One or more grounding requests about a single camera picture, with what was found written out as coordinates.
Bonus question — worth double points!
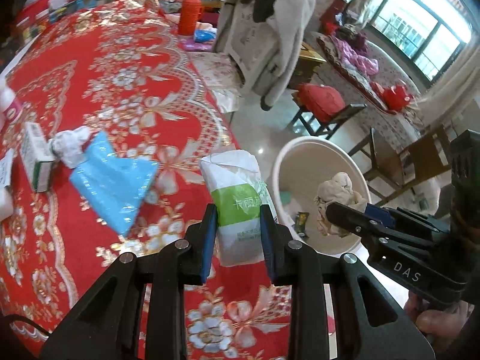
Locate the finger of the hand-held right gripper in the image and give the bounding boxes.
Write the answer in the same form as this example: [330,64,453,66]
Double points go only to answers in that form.
[365,203,451,233]
[325,202,394,242]

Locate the red floral tablecloth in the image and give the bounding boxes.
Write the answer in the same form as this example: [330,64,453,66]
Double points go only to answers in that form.
[0,0,297,360]

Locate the yellow wooden side table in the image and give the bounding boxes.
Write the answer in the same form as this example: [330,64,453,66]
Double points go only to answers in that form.
[298,41,327,83]

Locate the white pill bottle pink label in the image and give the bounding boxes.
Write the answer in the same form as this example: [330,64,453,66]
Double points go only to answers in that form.
[0,77,23,125]

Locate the white carved chair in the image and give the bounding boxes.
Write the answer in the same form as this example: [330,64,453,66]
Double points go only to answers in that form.
[210,4,276,87]

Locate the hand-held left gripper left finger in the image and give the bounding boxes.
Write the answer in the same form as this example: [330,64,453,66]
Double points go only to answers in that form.
[39,203,219,360]

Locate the dark wooden stool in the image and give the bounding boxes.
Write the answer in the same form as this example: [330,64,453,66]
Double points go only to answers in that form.
[290,92,368,139]

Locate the green and white medicine box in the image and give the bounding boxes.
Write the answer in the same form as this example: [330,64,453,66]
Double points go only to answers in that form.
[19,122,54,194]

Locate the beige wastebasket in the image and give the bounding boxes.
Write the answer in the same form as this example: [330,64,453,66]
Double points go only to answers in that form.
[271,137,372,259]

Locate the grey fleece coat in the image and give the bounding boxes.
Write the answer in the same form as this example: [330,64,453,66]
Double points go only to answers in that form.
[214,0,316,111]

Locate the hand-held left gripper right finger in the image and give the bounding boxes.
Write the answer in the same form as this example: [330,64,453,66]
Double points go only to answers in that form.
[260,204,436,360]

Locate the pink clothes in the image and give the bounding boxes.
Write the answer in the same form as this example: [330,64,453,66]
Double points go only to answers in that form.
[332,32,379,76]

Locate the small red fabric ornament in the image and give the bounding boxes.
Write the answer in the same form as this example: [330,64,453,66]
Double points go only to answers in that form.
[382,84,413,111]

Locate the person's right hand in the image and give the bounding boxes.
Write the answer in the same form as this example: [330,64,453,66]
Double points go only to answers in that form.
[405,290,475,346]

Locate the black cable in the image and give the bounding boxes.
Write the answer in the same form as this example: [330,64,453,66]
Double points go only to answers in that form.
[0,313,51,340]

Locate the dark green snack packet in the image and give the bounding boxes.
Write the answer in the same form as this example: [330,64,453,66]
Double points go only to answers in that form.
[293,212,310,238]

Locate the white open carton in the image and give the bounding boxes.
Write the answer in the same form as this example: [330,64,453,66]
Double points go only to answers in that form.
[0,187,24,222]

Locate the blue plastic packet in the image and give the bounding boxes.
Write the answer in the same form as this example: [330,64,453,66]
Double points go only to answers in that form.
[69,131,160,238]

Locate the crumpled white tissue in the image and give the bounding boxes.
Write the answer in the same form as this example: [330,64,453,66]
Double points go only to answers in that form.
[50,126,91,169]

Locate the dark framed window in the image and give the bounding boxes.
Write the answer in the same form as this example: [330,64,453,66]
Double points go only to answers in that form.
[369,0,473,79]

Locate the brown wooden chair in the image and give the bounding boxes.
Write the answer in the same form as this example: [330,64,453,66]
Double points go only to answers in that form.
[362,124,454,203]

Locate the beige crumpled cloth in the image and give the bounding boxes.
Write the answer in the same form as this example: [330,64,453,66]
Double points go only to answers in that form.
[313,172,366,238]

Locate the white and green soft packet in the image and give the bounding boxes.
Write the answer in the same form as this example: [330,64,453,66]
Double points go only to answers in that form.
[199,149,278,267]

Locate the red thermos flask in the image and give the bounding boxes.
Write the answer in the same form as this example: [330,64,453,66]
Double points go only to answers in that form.
[177,0,203,36]

